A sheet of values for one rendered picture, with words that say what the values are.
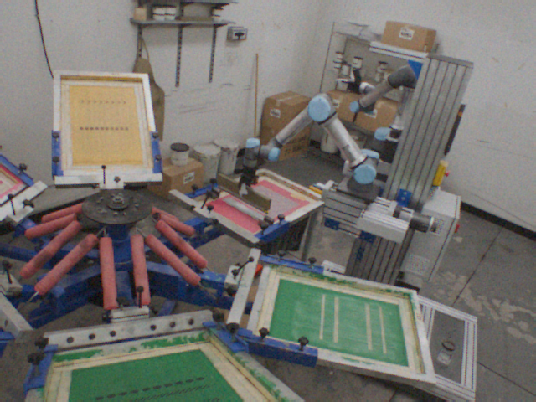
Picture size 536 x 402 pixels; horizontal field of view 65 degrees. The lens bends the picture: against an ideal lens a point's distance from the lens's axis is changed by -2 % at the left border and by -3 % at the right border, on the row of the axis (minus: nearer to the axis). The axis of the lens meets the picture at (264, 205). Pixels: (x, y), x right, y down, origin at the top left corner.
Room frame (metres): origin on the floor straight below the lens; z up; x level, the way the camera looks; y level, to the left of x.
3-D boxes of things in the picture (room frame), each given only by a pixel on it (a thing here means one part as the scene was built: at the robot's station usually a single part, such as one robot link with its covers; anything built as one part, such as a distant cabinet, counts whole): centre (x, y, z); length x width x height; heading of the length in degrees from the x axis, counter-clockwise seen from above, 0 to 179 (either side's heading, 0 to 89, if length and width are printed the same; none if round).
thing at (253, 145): (2.28, 0.12, 1.39); 0.09 x 0.08 x 0.11; 80
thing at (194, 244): (2.09, 0.28, 0.89); 1.24 x 0.06 x 0.06; 146
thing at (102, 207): (1.58, 0.63, 0.67); 0.39 x 0.39 x 1.35
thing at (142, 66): (4.00, 1.34, 1.06); 0.53 x 0.07 x 1.05; 146
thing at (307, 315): (1.51, -0.27, 1.05); 1.08 x 0.61 x 0.23; 86
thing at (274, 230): (2.09, -0.06, 0.98); 0.30 x 0.05 x 0.07; 146
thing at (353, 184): (2.30, -0.53, 1.31); 0.15 x 0.15 x 0.10
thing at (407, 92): (2.86, -0.80, 1.63); 0.15 x 0.12 x 0.55; 134
